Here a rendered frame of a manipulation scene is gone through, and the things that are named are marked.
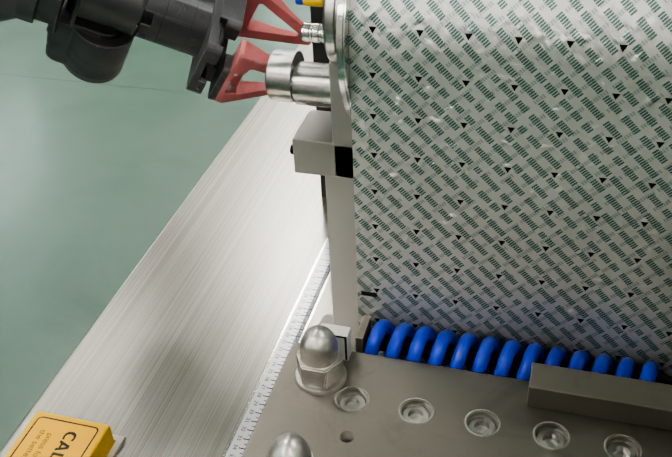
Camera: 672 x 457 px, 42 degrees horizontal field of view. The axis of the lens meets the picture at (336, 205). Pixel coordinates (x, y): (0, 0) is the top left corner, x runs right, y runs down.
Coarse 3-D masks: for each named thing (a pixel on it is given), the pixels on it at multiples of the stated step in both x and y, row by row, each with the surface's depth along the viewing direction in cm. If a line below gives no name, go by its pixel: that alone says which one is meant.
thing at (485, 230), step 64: (384, 128) 57; (448, 128) 56; (384, 192) 60; (448, 192) 58; (512, 192) 57; (576, 192) 56; (640, 192) 54; (384, 256) 63; (448, 256) 61; (512, 256) 60; (576, 256) 58; (640, 256) 57; (448, 320) 65; (512, 320) 63; (576, 320) 61; (640, 320) 60
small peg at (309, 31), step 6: (306, 24) 62; (312, 24) 62; (318, 24) 61; (300, 30) 62; (306, 30) 61; (312, 30) 61; (318, 30) 61; (300, 36) 62; (306, 36) 62; (312, 36) 61; (318, 36) 61; (318, 42) 62
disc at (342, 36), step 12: (348, 0) 53; (348, 12) 53; (348, 24) 54; (336, 36) 53; (348, 36) 54; (348, 48) 54; (348, 60) 55; (348, 72) 55; (348, 84) 55; (348, 96) 56; (348, 108) 57
